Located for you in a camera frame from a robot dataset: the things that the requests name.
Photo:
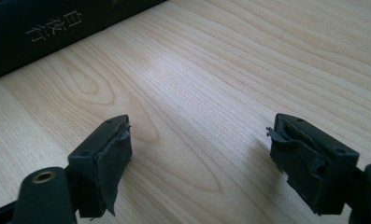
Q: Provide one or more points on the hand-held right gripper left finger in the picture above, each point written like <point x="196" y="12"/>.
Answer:
<point x="108" y="165"/>

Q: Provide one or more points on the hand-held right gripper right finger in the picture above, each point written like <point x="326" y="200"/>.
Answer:
<point x="311" y="168"/>

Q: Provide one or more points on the black book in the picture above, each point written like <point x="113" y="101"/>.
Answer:
<point x="33" y="34"/>

